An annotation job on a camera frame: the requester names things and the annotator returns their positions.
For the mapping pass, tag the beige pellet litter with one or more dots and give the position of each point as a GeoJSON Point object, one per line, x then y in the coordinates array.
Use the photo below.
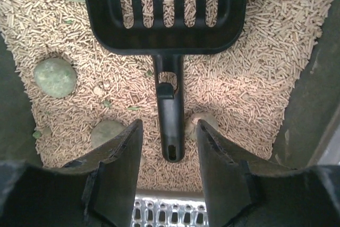
{"type": "Point", "coordinates": [79, 51]}

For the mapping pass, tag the green clump near left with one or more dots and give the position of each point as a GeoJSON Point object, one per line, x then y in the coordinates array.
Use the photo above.
{"type": "Point", "coordinates": [55, 77]}

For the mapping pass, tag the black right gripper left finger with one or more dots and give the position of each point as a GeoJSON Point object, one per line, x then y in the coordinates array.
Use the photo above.
{"type": "Point", "coordinates": [113, 169]}

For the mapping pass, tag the green clump lower left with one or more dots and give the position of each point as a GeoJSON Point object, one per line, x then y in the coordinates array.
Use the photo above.
{"type": "Point", "coordinates": [105, 131]}

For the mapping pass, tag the dark translucent litter box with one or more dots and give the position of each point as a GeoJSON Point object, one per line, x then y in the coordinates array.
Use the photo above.
{"type": "Point", "coordinates": [308, 91]}

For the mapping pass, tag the brownish clump lower right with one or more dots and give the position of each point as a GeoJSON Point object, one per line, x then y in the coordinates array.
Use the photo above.
{"type": "Point", "coordinates": [191, 123]}

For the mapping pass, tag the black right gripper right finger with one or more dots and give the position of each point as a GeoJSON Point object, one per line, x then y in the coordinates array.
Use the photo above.
{"type": "Point", "coordinates": [228, 174]}

